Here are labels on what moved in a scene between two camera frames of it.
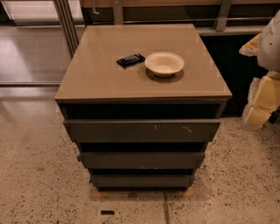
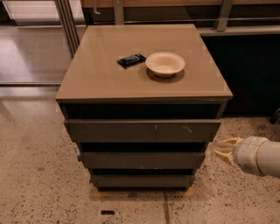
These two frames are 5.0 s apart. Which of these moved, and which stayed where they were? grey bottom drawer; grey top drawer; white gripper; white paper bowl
Moved: white gripper
Stayed: white paper bowl; grey bottom drawer; grey top drawer
